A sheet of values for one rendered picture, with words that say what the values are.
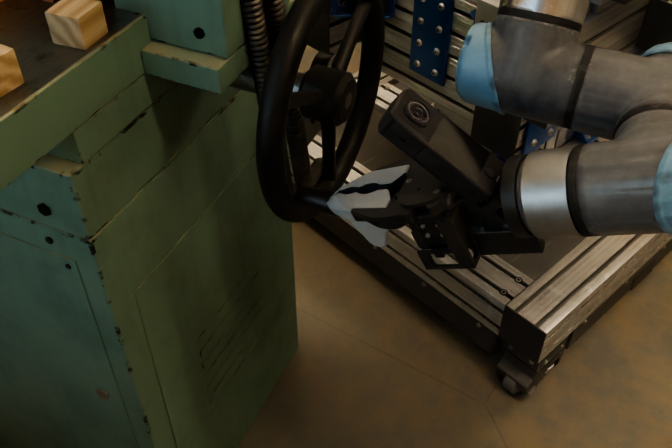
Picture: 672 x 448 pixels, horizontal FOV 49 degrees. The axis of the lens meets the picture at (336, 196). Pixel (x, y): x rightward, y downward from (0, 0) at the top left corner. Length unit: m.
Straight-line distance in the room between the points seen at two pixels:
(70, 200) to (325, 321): 0.93
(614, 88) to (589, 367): 1.04
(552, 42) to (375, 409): 0.98
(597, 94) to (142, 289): 0.57
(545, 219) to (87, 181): 0.45
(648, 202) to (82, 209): 0.53
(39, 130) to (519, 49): 0.43
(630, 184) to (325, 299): 1.16
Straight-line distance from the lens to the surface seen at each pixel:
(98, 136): 0.78
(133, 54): 0.80
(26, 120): 0.70
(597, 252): 1.53
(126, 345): 0.96
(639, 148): 0.59
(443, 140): 0.63
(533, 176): 0.61
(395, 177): 0.70
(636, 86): 0.66
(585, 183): 0.59
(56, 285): 0.93
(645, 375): 1.66
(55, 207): 0.82
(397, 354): 1.57
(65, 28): 0.76
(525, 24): 0.66
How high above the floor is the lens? 1.26
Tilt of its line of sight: 41 degrees down
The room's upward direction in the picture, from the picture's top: straight up
